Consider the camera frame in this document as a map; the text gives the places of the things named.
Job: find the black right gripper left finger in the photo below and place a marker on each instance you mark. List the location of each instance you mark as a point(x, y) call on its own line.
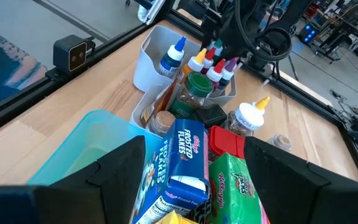
point(57, 202)

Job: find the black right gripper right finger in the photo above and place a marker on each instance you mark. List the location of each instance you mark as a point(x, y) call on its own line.
point(306, 199)

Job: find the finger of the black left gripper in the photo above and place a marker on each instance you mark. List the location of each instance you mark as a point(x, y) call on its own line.
point(210, 31)

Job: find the blue-capped dye bottle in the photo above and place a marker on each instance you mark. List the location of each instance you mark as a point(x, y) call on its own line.
point(172, 59)

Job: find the green-lidded spice jar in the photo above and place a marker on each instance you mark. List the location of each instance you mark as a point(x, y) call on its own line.
point(194, 90)

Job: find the small glass spice jar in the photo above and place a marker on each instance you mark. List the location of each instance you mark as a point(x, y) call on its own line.
point(162, 121)
point(281, 142)

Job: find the green Kellogg's cereal box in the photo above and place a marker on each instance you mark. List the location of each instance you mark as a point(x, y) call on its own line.
point(232, 193)

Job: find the dark brown block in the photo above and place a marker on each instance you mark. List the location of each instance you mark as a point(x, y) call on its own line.
point(211, 115)

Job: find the white-lidded glass spice jar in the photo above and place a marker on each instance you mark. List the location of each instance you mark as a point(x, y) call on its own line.
point(249, 116)

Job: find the red-lidded spice tin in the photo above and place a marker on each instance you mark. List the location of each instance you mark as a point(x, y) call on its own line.
point(224, 141)

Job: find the yellow Corn Pops cereal box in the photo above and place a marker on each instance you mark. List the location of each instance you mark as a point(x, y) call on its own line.
point(174, 219)

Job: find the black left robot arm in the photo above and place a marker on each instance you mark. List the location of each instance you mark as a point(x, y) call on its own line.
point(278, 40)

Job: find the teal plastic bin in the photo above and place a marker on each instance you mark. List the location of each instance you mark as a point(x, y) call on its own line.
point(89, 140)

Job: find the black computer blue lights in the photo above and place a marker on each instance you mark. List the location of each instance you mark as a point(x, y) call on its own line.
point(308, 32)

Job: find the person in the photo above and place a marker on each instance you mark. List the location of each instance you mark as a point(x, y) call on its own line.
point(2, 71)

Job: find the silver aluminium rig post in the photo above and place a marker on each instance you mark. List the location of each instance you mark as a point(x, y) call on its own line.
point(149, 12)

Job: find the black aluminium table frame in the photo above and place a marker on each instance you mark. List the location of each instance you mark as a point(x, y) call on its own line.
point(11, 109)

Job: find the black table-level camera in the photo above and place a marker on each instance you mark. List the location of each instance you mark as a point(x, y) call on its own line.
point(70, 54)

